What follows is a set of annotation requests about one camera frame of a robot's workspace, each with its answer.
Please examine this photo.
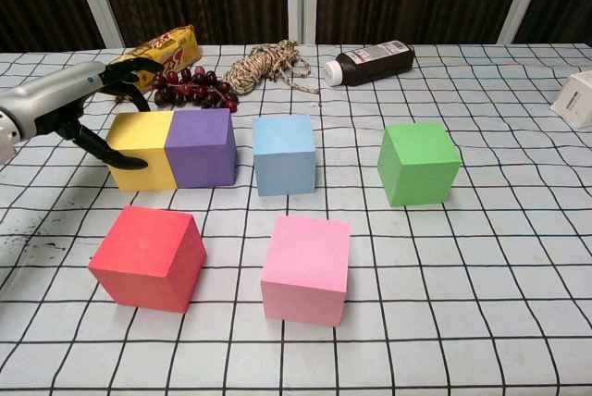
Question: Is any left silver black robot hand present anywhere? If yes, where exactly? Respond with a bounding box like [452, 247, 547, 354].
[0, 58, 166, 170]

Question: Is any yellow foam cube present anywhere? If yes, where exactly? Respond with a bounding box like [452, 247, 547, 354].
[105, 111, 179, 192]

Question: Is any purple foam cube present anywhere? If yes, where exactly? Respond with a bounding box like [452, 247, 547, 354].
[165, 107, 238, 189]

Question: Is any light blue foam cube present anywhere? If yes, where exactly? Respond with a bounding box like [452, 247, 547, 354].
[252, 114, 317, 197]

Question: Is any pink foam cube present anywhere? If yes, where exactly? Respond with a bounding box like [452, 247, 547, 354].
[259, 216, 352, 327]

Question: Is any red foam cube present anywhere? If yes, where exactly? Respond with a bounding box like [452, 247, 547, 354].
[88, 204, 207, 314]

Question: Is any green foam cube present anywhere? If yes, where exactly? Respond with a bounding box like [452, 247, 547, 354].
[376, 122, 463, 207]

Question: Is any gold snack packet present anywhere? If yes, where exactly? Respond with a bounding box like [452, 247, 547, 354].
[106, 24, 201, 102]

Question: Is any dark red grape bunch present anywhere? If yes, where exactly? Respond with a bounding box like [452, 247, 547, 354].
[152, 66, 241, 115]

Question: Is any brown bottle white cap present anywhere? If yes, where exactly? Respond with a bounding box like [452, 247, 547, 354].
[323, 40, 416, 88]

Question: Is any white carton box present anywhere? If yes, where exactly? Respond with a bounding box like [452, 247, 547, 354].
[549, 69, 592, 129]

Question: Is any coiled braided rope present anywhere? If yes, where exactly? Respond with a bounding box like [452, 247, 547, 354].
[222, 39, 321, 95]

